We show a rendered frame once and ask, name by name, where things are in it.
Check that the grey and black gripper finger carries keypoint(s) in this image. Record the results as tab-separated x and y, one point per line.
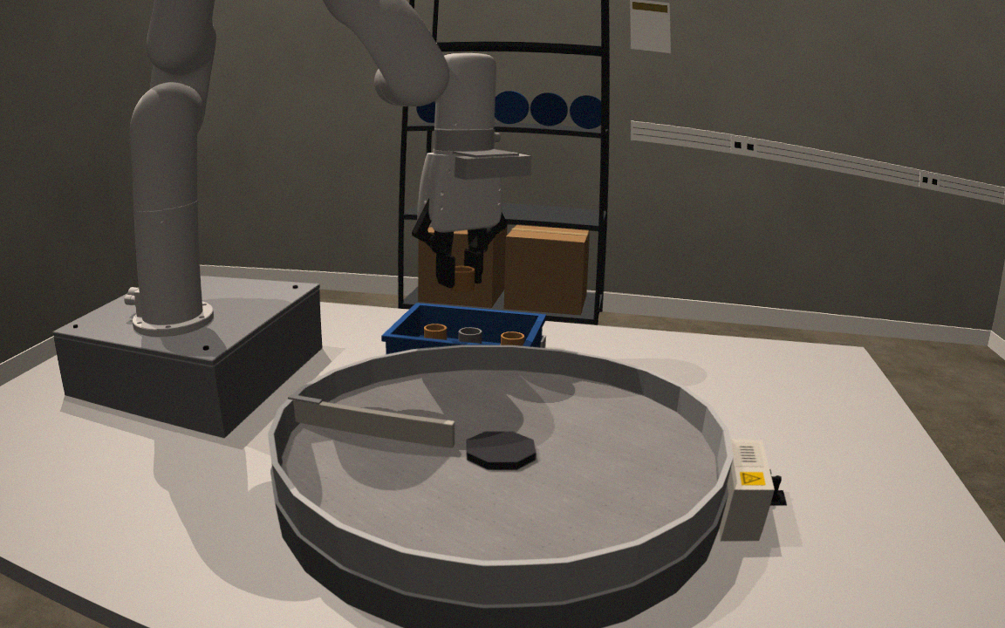
473	255
442	246

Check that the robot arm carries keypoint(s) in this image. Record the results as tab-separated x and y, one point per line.
165	122

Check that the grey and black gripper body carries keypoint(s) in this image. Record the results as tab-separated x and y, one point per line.
456	204

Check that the blue crate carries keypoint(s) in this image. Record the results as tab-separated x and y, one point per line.
493	323

